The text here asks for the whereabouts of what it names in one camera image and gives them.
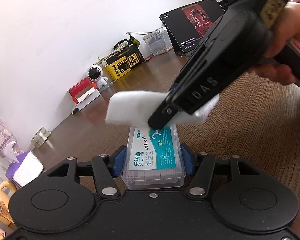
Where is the white wipe cloth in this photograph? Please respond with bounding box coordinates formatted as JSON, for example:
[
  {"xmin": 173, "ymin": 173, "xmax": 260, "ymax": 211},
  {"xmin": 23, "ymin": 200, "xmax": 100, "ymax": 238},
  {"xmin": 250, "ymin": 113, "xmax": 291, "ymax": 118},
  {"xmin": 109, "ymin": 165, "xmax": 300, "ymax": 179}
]
[{"xmin": 105, "ymin": 90, "xmax": 219, "ymax": 127}]

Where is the clear dental floss box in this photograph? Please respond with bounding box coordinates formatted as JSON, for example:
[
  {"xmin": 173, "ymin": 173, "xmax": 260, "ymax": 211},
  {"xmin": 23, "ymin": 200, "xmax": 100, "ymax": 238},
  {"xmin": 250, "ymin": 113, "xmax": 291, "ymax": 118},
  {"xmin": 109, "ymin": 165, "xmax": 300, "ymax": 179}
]
[{"xmin": 121, "ymin": 125, "xmax": 186, "ymax": 190}]

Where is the clear plastic food container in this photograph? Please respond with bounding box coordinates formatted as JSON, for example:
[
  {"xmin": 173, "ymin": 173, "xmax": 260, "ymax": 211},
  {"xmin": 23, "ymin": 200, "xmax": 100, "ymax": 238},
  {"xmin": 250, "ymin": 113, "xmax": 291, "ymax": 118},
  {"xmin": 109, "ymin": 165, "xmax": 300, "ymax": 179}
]
[{"xmin": 142, "ymin": 27, "xmax": 172, "ymax": 56}]

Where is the person's right hand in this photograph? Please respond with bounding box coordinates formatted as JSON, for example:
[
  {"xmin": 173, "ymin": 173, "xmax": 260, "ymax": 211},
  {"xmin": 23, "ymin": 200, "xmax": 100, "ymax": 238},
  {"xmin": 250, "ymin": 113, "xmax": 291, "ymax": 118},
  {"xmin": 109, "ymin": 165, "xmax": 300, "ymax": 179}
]
[{"xmin": 247, "ymin": 3, "xmax": 300, "ymax": 86}]

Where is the tablet with dark case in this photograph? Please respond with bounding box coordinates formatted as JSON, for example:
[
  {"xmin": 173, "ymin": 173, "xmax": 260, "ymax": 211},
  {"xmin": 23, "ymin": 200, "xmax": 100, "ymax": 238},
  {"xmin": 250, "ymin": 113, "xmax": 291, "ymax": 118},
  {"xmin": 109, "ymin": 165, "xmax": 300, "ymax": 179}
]
[{"xmin": 159, "ymin": 0, "xmax": 224, "ymax": 56}]

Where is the yellow black battery box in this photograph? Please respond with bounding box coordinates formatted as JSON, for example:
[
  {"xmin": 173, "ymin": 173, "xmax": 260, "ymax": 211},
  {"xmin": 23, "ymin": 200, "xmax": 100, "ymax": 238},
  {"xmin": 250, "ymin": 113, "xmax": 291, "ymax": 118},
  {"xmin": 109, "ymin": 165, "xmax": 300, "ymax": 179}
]
[{"xmin": 104, "ymin": 44, "xmax": 145, "ymax": 80}]

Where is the clear tape roll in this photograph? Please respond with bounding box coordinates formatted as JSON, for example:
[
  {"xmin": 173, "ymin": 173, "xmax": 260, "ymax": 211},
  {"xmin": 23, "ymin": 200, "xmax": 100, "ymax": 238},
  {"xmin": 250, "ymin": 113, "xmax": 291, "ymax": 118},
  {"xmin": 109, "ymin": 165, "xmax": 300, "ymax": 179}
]
[{"xmin": 31, "ymin": 127, "xmax": 51, "ymax": 148}]

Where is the red white open box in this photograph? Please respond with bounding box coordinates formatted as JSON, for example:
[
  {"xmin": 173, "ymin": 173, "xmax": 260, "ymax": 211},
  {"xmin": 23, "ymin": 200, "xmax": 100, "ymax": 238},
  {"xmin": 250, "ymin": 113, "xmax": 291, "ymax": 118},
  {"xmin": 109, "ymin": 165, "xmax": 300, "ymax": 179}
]
[{"xmin": 68, "ymin": 77, "xmax": 101, "ymax": 114}]

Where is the white astronaut figurine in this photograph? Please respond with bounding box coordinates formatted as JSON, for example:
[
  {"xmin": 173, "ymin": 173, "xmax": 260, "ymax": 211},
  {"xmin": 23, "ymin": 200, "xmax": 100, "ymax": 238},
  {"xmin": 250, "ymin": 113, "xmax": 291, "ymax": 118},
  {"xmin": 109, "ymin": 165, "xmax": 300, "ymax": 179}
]
[{"xmin": 87, "ymin": 65, "xmax": 108, "ymax": 89}]

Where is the purple tissue pack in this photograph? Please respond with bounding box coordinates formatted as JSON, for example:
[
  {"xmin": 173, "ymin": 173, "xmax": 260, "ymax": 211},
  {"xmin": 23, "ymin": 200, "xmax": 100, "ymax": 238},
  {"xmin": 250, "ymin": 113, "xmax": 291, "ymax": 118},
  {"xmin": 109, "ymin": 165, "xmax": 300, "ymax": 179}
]
[{"xmin": 4, "ymin": 141, "xmax": 44, "ymax": 188}]

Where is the yellow bear mug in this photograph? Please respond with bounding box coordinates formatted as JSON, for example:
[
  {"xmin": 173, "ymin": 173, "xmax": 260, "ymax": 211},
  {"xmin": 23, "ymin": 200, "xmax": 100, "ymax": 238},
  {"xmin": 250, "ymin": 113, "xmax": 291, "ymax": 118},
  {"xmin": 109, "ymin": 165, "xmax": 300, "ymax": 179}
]
[{"xmin": 0, "ymin": 180, "xmax": 17, "ymax": 226}]

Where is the purple textured vase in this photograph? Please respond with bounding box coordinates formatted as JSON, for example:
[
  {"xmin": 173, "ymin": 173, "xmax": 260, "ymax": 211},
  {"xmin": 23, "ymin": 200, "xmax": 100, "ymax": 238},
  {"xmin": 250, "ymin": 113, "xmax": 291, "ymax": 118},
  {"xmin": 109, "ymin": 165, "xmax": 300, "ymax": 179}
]
[{"xmin": 0, "ymin": 115, "xmax": 18, "ymax": 158}]

